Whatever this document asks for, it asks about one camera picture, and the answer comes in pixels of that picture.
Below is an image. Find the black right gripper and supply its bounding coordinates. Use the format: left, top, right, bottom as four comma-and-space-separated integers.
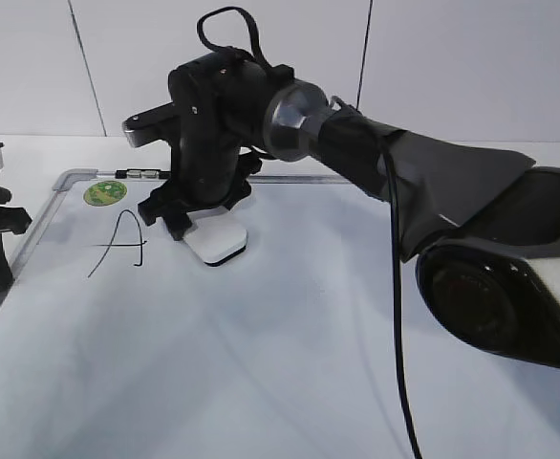
139, 52, 294, 241

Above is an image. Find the white board eraser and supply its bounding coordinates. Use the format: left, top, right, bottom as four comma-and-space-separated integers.
183, 207, 248, 266

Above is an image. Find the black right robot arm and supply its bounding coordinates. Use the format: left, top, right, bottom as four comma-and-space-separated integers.
123, 53, 560, 368

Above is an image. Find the round green magnet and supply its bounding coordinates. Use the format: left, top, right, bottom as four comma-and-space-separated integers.
83, 181, 127, 207

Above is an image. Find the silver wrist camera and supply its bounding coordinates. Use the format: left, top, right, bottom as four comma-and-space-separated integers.
122, 103, 180, 148

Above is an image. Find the white board with grey frame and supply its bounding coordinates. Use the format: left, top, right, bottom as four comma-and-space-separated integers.
0, 167, 560, 459

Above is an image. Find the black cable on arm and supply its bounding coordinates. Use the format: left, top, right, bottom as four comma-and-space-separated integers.
196, 6, 424, 459

